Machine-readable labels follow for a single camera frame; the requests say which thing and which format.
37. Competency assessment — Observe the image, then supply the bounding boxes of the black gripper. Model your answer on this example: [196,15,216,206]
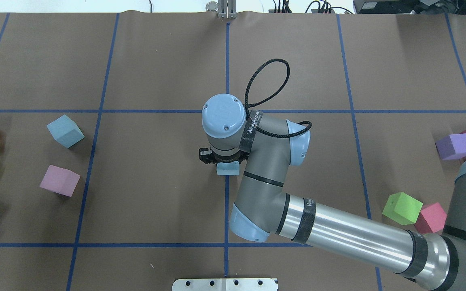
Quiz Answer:
[199,147,250,164]

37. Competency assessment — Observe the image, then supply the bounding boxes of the light blue foam block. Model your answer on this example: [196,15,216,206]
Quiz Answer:
[47,115,85,148]
[216,161,240,176]

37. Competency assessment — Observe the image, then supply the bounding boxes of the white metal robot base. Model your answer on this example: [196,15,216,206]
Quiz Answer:
[172,278,280,291]

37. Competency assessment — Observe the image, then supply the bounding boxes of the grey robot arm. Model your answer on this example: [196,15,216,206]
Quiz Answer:
[199,94,466,291]

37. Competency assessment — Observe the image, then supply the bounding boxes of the lilac foam block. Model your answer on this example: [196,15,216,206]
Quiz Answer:
[40,164,80,197]

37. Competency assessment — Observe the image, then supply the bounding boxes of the green foam block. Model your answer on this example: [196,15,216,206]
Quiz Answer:
[382,192,423,226]

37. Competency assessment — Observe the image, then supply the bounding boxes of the black equipment box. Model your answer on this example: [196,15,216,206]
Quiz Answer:
[353,0,466,15]

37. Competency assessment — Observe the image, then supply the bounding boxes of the pink foam block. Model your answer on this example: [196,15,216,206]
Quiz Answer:
[414,202,447,234]

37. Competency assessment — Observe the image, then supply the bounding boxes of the purple foam block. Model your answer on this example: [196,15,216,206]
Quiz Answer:
[435,133,466,160]

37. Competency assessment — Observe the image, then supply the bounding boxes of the black braided cable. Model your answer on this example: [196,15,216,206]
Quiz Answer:
[244,59,312,139]

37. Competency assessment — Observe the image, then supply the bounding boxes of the metal camera mount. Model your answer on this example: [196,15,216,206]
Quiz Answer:
[205,0,238,19]

